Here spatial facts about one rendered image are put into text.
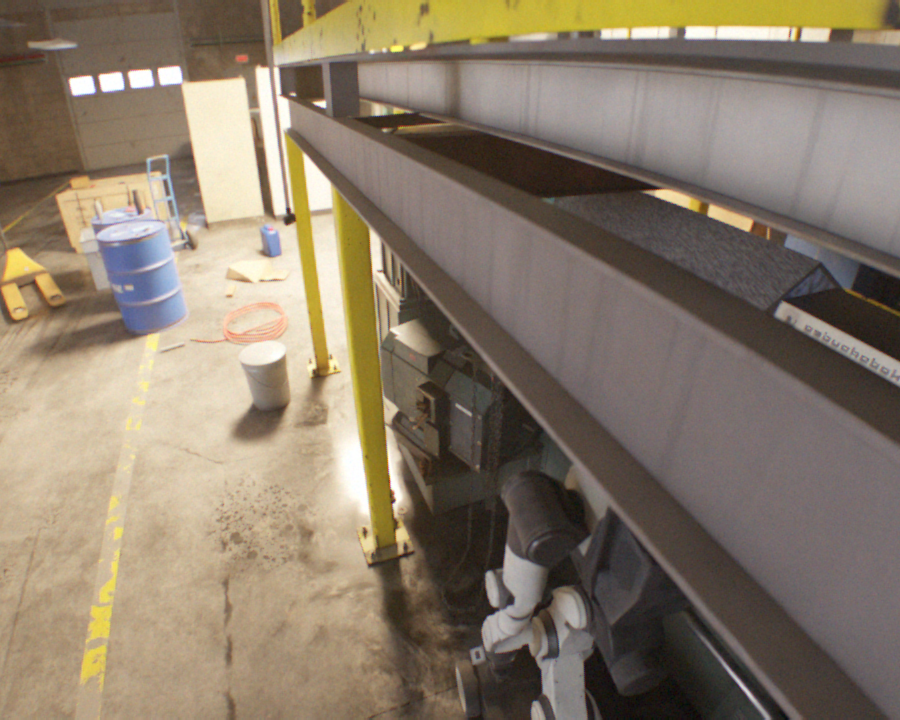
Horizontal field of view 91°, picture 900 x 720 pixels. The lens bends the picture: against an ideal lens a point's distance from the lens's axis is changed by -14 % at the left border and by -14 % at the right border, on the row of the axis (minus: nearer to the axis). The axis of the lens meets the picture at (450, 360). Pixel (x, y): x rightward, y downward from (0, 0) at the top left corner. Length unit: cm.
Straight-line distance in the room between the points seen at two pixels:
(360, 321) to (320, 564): 127
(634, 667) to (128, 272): 446
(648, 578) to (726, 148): 70
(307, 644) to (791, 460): 215
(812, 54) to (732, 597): 35
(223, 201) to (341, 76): 628
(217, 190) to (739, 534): 756
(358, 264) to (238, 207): 615
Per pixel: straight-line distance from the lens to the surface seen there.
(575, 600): 127
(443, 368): 224
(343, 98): 158
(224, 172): 768
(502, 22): 54
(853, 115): 82
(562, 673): 174
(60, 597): 297
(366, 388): 192
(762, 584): 46
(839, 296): 169
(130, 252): 473
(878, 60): 28
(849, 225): 82
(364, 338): 181
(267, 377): 338
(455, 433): 227
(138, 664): 257
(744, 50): 32
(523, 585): 106
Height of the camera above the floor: 203
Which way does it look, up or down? 32 degrees down
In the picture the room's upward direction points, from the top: straight up
